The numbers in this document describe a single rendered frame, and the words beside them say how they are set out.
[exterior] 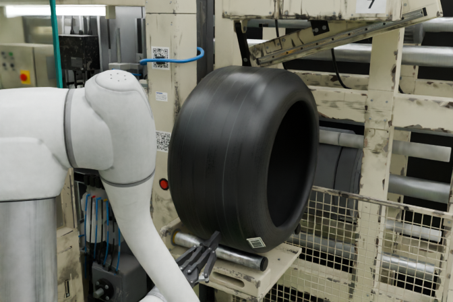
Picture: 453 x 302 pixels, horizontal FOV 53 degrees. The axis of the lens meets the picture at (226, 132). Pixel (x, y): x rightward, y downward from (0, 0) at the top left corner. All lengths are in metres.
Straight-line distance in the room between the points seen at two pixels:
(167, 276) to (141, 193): 0.20
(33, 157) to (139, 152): 0.16
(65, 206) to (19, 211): 0.99
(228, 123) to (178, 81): 0.34
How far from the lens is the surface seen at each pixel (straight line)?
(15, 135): 0.74
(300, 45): 1.71
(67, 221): 1.77
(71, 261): 1.78
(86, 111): 0.73
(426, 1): 1.62
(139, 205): 0.84
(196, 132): 1.28
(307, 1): 1.57
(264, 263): 1.46
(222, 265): 1.53
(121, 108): 0.71
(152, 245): 0.91
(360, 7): 1.51
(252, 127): 1.22
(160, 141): 1.61
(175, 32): 1.51
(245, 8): 1.66
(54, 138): 0.74
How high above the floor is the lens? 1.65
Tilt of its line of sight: 15 degrees down
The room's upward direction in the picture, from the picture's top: straight up
